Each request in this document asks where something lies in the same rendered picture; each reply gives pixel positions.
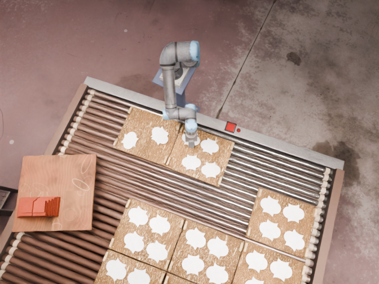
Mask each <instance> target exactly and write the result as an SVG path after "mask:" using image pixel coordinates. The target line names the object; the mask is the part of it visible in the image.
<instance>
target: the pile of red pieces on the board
mask: <svg viewBox="0 0 379 284"><path fill-rule="evenodd" d="M59 207H60V197H58V196H56V197H21V198H19V204H18V209H17V218H31V217H53V216H59Z"/></svg>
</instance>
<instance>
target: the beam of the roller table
mask: <svg viewBox="0 0 379 284"><path fill-rule="evenodd" d="M83 84H86V85H88V86H89V88H90V89H93V90H96V91H98V92H101V93H104V94H107V95H110V96H113V97H116V98H119V99H122V100H125V101H128V102H131V103H134V104H137V105H140V106H143V107H146V108H149V109H152V110H155V111H158V112H161V113H162V110H163V109H165V102H164V101H161V100H158V99H155V98H152V97H149V96H146V95H143V94H140V93H137V92H134V91H131V90H128V89H125V88H122V87H119V86H116V85H113V84H110V83H107V82H104V81H101V80H98V79H95V78H92V77H89V76H87V77H86V79H85V81H84V83H83ZM196 120H197V125H199V126H202V127H206V128H209V129H211V130H214V131H218V132H221V133H223V134H226V135H230V136H233V137H236V138H238V139H241V140H245V141H248V142H250V143H253V144H256V145H259V146H262V147H265V148H268V149H271V150H274V151H277V152H280V153H283V154H286V155H289V156H292V157H295V158H298V159H301V160H304V161H307V162H310V163H313V164H316V165H319V166H322V167H326V168H329V169H331V170H334V169H336V168H338V169H340V170H343V166H344V162H345V161H343V160H340V159H337V158H334V157H331V156H328V155H325V154H322V153H318V152H315V151H313V150H309V149H306V148H303V147H300V146H297V145H294V144H291V143H288V142H286V141H282V140H279V139H276V138H274V137H270V136H267V135H264V134H261V133H259V132H255V131H252V130H249V129H247V128H243V127H240V126H236V128H235V132H234V134H233V133H230V132H227V131H224V129H225V126H226V123H227V122H225V121H221V120H219V119H216V118H213V117H209V116H206V115H204V114H201V113H198V112H196ZM238 128H239V129H240V130H241V131H240V132H237V131H236V130H237V129H238Z"/></svg>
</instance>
